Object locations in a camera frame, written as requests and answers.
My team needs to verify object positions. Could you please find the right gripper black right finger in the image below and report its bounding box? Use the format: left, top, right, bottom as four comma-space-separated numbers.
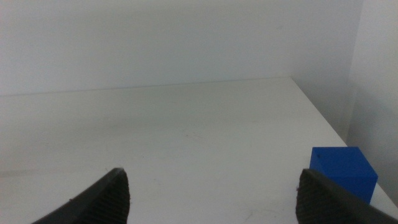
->
295, 168, 398, 224

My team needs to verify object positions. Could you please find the blue cube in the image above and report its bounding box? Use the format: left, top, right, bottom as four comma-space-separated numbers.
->
309, 146, 379, 205

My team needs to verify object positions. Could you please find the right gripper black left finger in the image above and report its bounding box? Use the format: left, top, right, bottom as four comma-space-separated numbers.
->
30, 167, 131, 224

